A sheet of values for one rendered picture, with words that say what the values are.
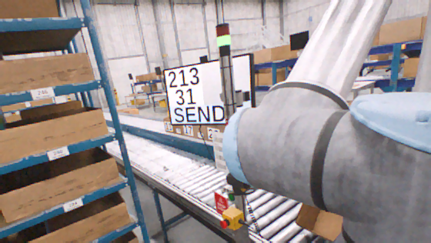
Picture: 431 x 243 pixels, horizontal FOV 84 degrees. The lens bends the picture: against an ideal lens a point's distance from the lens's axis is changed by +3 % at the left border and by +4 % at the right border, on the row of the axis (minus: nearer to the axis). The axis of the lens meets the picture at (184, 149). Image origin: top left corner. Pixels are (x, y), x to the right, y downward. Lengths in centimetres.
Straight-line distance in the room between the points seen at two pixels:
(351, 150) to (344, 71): 20
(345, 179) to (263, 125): 14
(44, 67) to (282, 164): 79
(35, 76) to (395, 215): 92
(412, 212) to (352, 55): 30
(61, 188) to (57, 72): 41
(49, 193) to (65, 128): 24
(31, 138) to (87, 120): 18
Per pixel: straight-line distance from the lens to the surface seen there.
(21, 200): 99
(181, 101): 126
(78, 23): 95
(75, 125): 94
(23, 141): 94
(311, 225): 123
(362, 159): 33
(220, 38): 97
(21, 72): 92
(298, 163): 35
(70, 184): 99
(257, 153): 39
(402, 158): 32
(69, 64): 94
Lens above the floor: 152
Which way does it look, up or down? 18 degrees down
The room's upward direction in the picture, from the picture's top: 10 degrees counter-clockwise
